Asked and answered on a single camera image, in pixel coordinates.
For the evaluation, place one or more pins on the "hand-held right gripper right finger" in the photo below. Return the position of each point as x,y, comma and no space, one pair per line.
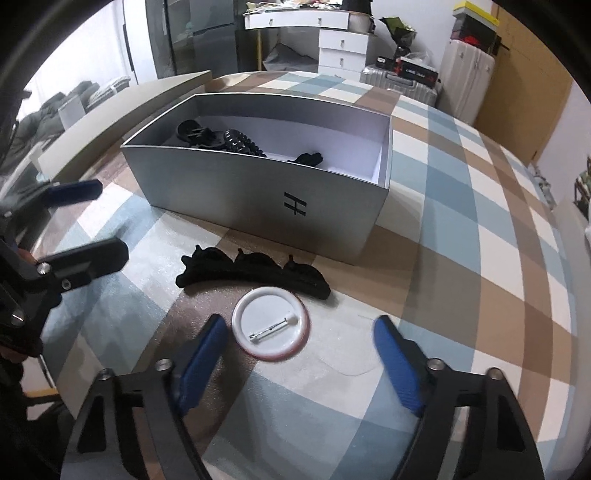
397,364

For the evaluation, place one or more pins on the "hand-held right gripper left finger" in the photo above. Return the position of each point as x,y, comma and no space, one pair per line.
203,357

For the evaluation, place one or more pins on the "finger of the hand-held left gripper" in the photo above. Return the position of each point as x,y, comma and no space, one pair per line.
87,261
76,191

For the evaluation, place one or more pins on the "white round pin badge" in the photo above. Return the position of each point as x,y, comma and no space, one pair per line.
272,314

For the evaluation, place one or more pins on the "long black hair clip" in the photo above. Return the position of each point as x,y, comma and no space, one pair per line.
258,272

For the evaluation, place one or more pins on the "silver cardboard box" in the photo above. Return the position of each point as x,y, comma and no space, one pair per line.
231,189

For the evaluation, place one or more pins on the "small black hair bow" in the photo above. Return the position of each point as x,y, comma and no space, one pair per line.
307,159

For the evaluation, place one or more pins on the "person's left hand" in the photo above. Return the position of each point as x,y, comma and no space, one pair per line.
26,256

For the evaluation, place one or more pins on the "white storage box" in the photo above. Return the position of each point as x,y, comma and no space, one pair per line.
71,113

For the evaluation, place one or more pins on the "pile of grey clothes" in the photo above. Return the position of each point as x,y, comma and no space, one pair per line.
46,113

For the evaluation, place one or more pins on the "checkered bed sheet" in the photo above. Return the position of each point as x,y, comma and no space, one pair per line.
461,230

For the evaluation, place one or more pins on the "dark grey refrigerator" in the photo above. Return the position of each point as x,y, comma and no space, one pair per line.
203,41

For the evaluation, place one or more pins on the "grey cloth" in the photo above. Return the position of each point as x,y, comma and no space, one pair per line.
286,57

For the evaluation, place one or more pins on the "silver suitcase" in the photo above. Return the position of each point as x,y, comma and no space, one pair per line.
397,87

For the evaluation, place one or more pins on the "pile of desktop clutter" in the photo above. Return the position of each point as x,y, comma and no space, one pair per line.
286,4

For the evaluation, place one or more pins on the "white dressing table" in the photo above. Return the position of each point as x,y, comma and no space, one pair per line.
300,19

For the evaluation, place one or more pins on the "wooden door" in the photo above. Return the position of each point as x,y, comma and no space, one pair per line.
526,101

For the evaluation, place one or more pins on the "black red box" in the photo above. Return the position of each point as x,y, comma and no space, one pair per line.
418,71

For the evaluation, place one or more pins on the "white suitcase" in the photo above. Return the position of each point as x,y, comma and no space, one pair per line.
466,78

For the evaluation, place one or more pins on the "white drawer unit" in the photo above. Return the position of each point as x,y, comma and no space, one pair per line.
344,50

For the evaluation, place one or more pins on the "small black box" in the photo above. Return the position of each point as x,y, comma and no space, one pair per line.
385,60

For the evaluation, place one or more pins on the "dark wrapped bouquet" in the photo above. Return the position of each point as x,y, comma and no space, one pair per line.
399,30

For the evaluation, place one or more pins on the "black bag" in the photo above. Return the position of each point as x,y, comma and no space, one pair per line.
358,5

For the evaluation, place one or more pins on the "black shoe box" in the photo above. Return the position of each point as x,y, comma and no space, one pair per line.
473,30

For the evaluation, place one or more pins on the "yellow shoe box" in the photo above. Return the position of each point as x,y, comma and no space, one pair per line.
475,10

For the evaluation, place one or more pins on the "beige bed frame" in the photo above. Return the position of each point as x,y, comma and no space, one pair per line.
115,104

